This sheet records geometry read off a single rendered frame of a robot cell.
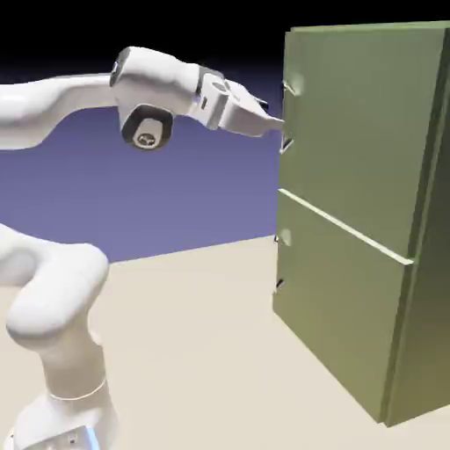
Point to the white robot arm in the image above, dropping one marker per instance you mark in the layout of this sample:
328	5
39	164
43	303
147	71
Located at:
52	274

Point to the large green cabinet door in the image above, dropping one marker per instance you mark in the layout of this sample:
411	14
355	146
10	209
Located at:
355	140

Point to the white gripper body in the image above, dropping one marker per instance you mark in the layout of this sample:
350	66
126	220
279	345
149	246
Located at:
242	112

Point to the green cabinet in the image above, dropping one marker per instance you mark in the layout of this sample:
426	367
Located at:
415	211

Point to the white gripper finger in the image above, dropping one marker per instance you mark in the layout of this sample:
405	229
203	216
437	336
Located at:
276	123

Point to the small green cabinet door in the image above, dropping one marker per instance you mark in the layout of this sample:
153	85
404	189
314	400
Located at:
337	302

